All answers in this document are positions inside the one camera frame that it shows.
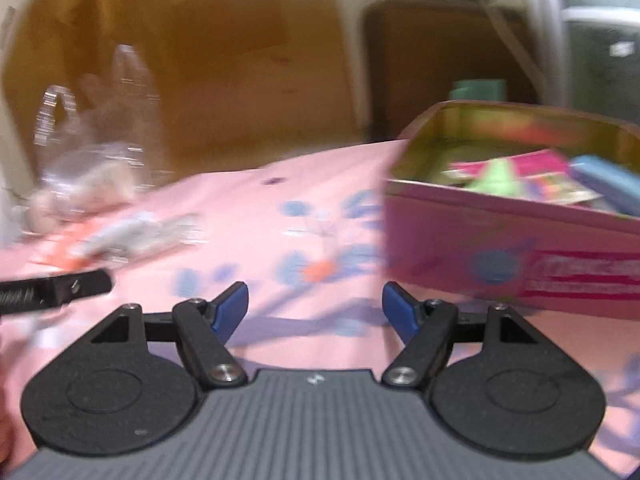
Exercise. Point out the magenta cloth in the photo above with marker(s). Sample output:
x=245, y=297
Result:
x=536, y=162

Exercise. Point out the pink floral bedsheet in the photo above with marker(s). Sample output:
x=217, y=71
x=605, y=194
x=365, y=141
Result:
x=305, y=235

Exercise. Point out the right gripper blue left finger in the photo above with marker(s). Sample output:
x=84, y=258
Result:
x=229, y=310

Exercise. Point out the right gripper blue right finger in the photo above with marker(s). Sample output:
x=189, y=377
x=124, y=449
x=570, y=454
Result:
x=404, y=312

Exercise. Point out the pink biscuit tin box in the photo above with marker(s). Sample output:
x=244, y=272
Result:
x=556, y=257

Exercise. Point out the light green cloth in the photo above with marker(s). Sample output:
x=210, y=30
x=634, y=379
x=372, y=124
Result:
x=495, y=177

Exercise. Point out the green paper cup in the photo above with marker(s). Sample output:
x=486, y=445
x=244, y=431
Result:
x=493, y=90

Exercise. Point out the bagged smiley keyring pouch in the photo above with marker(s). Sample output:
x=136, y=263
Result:
x=170, y=234

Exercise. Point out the brown chair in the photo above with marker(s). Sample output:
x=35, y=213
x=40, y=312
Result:
x=417, y=50

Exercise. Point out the clear plastic bag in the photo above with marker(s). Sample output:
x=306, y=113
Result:
x=121, y=129

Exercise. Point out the colour marker pen pack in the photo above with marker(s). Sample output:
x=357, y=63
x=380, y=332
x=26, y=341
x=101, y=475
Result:
x=556, y=188

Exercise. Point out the white paper cup stack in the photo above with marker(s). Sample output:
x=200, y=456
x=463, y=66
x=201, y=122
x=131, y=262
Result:
x=53, y=204

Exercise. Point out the blue sponge case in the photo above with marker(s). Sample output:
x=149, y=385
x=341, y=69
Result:
x=618, y=186

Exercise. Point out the patterned glass cabinet door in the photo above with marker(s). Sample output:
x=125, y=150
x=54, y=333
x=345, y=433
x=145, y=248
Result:
x=588, y=51

